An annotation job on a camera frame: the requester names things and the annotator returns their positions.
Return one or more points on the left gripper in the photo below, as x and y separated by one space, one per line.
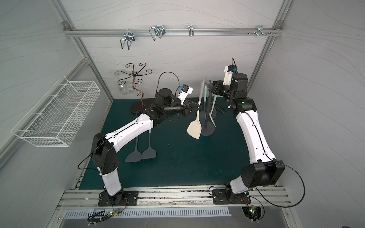
185 109

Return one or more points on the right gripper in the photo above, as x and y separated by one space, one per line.
216 89

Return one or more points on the cream spatula grey handle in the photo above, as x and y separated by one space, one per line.
194 129

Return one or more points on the grey spatula green handle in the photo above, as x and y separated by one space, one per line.
134 156
149 153

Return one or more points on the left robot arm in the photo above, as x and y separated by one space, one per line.
105 147

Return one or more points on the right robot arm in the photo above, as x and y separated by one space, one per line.
264 169

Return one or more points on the grey utensil rack stand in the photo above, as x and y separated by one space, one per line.
208 126

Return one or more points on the black tongs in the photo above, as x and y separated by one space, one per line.
220 109

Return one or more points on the green table mat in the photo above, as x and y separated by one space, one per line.
183 160

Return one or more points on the small metal hook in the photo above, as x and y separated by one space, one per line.
191 31

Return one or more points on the clear glass cup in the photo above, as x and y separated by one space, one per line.
123 88

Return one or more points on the metal double hook middle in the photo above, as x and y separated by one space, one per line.
157 31

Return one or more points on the metal double hook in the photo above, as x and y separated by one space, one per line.
157 31
127 40

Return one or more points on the metal double hook left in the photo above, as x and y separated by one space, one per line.
127 40

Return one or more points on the white vent strip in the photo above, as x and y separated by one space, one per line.
194 212

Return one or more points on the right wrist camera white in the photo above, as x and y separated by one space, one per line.
229 71

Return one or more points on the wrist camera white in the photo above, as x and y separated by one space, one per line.
229 71
185 91

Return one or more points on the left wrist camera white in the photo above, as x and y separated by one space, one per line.
185 91

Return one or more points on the brown wire mug tree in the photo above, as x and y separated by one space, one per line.
144 103

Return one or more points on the metal bracket hook right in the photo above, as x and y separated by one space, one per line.
260 32

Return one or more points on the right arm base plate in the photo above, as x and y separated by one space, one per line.
223 197

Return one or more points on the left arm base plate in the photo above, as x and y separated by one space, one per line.
128 198

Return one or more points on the aluminium front rail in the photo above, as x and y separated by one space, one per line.
171 196

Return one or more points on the aluminium rail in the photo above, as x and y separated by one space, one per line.
170 32
171 196

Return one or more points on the white wire basket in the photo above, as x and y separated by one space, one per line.
55 120

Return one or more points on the aluminium top rail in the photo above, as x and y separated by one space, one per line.
170 32

